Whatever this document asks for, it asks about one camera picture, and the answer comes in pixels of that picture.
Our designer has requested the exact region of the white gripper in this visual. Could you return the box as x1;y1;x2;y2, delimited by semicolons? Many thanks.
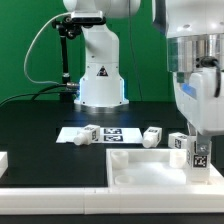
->
173;68;224;156

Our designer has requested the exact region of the white square table top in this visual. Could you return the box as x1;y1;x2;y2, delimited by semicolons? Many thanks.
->
106;148;224;188

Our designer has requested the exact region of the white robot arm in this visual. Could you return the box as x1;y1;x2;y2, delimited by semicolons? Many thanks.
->
63;0;224;155

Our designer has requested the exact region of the white paper marker sheet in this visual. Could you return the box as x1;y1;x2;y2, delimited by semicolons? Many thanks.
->
56;127;142;144

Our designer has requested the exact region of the white left obstacle block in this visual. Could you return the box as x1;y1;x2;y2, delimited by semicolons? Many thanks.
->
0;152;8;178

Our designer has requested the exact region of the white front rail fence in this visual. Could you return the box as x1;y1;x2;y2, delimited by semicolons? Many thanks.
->
0;186;224;215

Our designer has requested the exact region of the black camera on stand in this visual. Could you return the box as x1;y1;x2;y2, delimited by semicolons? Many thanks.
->
71;11;106;26

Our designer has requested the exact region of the black camera stand pole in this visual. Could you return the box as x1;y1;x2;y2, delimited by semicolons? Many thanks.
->
52;16;82;102

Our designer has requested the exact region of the grey camera cable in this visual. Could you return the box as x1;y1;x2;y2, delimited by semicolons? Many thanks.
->
23;12;73;86

